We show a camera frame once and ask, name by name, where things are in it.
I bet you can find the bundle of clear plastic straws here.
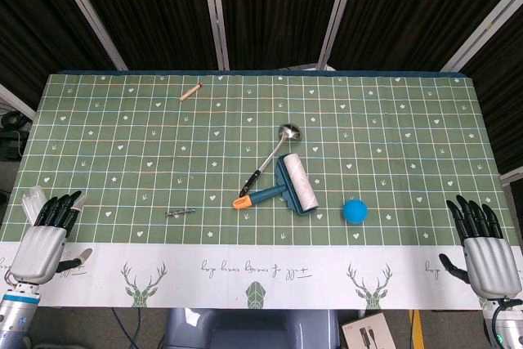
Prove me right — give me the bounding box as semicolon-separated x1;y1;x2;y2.
21;186;47;226

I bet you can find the grey aluminium partition post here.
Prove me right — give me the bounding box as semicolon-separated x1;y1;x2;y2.
0;83;37;122
199;0;230;71
440;0;523;73
47;0;129;72
316;0;362;71

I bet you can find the blue lint roller orange tip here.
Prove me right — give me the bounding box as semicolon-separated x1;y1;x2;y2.
232;152;320;217

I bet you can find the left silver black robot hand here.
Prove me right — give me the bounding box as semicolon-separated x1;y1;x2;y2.
9;190;93;285

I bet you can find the cardboard box with cable picture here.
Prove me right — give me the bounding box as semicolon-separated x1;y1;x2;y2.
340;311;396;349

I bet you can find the black cable bundle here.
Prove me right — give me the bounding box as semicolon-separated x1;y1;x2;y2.
0;110;28;162

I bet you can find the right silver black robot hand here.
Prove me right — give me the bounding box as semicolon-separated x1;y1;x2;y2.
438;195;523;300

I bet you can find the blue cable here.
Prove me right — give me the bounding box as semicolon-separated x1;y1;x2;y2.
110;307;143;349

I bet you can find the steel ladle with black handle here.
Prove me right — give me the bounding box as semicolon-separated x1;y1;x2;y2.
239;123;304;198

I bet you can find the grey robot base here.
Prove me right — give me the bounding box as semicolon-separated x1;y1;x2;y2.
162;306;341;349

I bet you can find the blue ball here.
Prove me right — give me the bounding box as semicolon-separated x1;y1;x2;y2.
341;198;369;226

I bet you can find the wooden peg with red end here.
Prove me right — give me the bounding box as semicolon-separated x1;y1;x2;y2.
179;82;204;102

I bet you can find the green grid deer tablecloth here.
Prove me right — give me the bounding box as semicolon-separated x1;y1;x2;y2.
0;73;523;310

